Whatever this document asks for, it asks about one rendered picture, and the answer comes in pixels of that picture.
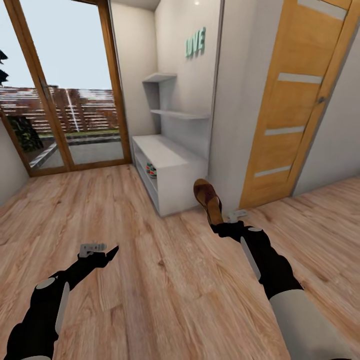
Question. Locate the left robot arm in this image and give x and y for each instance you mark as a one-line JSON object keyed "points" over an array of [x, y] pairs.
{"points": [[34, 338]]}

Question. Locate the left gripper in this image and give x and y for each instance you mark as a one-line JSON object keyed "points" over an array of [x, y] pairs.
{"points": [[96, 260]]}

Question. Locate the door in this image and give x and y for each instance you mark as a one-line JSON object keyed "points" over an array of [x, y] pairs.
{"points": [[60, 91], [310, 42]]}

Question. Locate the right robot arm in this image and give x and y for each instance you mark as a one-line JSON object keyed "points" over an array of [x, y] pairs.
{"points": [[306, 332]]}

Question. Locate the sandal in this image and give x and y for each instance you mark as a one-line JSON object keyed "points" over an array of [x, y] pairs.
{"points": [[205, 194]]}

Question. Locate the decorative sign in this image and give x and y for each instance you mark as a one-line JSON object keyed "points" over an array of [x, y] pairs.
{"points": [[195, 42]]}

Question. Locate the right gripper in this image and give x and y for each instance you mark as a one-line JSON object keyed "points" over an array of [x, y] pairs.
{"points": [[226, 229]]}

